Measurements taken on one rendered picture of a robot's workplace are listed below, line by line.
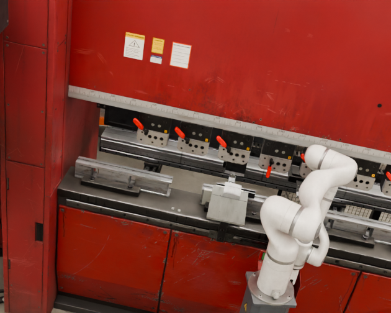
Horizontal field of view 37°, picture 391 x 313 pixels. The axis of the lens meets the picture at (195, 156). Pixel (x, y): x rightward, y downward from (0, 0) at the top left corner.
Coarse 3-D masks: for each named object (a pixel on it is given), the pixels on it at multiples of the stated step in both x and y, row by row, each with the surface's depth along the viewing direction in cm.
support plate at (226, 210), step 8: (216, 192) 290; (216, 200) 284; (224, 200) 285; (232, 200) 286; (216, 208) 279; (224, 208) 280; (232, 208) 281; (240, 208) 282; (208, 216) 273; (216, 216) 274; (224, 216) 275; (232, 216) 276; (240, 216) 277; (240, 224) 272
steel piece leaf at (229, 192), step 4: (224, 188) 293; (228, 188) 294; (232, 188) 295; (236, 188) 295; (224, 192) 291; (228, 192) 291; (232, 192) 292; (236, 192) 292; (240, 192) 293; (224, 196) 288; (228, 196) 287; (232, 196) 287; (236, 196) 286
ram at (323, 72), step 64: (128, 0) 249; (192, 0) 245; (256, 0) 241; (320, 0) 237; (384, 0) 234; (128, 64) 265; (192, 64) 260; (256, 64) 256; (320, 64) 251; (384, 64) 247; (320, 128) 267; (384, 128) 262
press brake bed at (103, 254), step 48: (96, 240) 308; (144, 240) 303; (192, 240) 298; (240, 240) 294; (96, 288) 329; (144, 288) 321; (192, 288) 315; (240, 288) 310; (336, 288) 301; (384, 288) 296
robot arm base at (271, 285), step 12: (264, 264) 231; (276, 264) 225; (252, 276) 242; (264, 276) 232; (276, 276) 228; (288, 276) 230; (252, 288) 237; (264, 288) 234; (276, 288) 232; (288, 288) 240; (264, 300) 232; (276, 300) 233; (288, 300) 234
